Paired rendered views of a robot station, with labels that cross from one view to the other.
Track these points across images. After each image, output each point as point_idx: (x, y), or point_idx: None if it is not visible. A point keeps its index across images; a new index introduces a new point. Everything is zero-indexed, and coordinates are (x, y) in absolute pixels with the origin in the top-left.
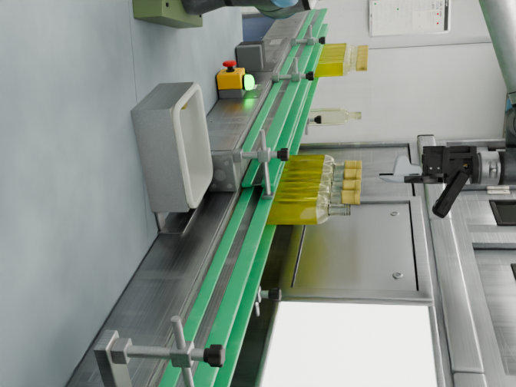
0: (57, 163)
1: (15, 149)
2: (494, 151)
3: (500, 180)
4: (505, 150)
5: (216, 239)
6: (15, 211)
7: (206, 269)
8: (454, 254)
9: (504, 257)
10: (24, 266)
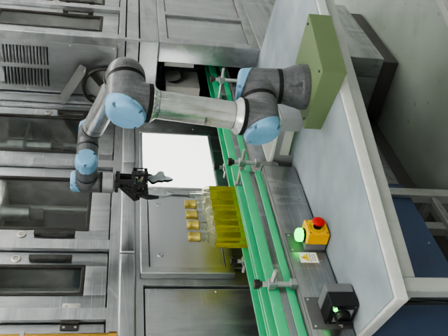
0: (280, 58)
1: (279, 37)
2: (105, 176)
3: (102, 179)
4: (97, 176)
5: (249, 153)
6: (274, 48)
7: (245, 143)
8: (123, 220)
9: (90, 235)
10: (270, 61)
